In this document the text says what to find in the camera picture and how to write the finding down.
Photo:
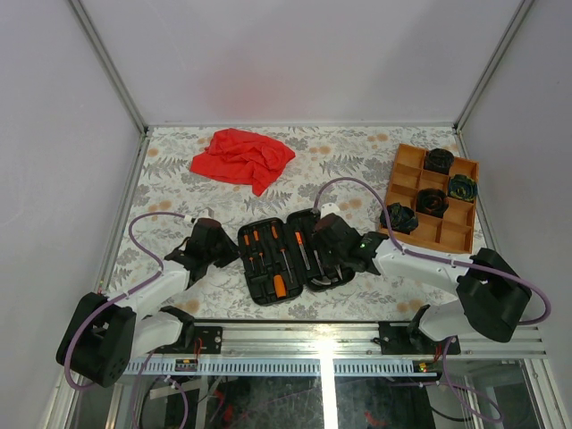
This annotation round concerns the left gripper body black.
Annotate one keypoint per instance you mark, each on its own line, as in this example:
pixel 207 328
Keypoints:
pixel 225 253

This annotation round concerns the dark rolled cloth top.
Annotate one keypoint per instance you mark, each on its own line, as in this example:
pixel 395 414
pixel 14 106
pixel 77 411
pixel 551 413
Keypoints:
pixel 439 160

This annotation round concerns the metal file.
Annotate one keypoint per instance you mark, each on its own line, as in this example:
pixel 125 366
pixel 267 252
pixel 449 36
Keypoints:
pixel 302 250

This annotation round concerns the orange handled tool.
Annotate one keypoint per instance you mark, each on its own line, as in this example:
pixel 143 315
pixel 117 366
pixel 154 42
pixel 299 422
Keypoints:
pixel 279 286

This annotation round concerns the black orange rolled cloth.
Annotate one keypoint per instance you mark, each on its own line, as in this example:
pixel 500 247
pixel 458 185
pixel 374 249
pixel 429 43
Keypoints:
pixel 433 202

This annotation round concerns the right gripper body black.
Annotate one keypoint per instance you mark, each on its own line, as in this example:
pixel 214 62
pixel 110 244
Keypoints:
pixel 332 256

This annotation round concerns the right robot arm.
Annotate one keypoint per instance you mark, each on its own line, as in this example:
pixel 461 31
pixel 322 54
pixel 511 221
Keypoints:
pixel 489 299

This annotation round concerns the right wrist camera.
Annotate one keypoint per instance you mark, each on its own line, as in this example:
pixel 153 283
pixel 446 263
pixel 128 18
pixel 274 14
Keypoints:
pixel 329 209

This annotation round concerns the blue green rolled cloth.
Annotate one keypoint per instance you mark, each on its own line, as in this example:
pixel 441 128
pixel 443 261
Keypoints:
pixel 462 187

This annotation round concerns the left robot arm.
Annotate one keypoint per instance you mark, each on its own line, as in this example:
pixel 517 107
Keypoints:
pixel 107 332

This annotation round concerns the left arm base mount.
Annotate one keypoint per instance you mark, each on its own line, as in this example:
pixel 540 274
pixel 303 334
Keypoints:
pixel 206 340

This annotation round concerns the steel claw hammer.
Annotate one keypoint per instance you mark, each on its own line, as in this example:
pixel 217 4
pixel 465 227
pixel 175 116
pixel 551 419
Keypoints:
pixel 328 275

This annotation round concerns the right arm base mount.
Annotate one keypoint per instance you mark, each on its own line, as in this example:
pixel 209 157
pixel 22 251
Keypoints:
pixel 396 339

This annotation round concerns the small orange black screwdriver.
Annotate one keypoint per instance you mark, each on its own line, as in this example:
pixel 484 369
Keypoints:
pixel 259 249

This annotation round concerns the black plastic tool case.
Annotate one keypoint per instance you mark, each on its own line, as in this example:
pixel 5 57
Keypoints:
pixel 260 284

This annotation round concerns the dark floral rolled cloth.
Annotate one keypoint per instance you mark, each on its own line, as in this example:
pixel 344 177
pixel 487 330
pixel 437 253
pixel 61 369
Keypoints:
pixel 402 218

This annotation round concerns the wooden compartment tray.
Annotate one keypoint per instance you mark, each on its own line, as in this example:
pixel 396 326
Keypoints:
pixel 453 233

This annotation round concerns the red crumpled cloth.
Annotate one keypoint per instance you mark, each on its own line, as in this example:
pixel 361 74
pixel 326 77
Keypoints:
pixel 243 158

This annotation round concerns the aluminium front rail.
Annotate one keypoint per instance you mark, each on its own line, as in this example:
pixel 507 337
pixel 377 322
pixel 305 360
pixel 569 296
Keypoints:
pixel 267 339

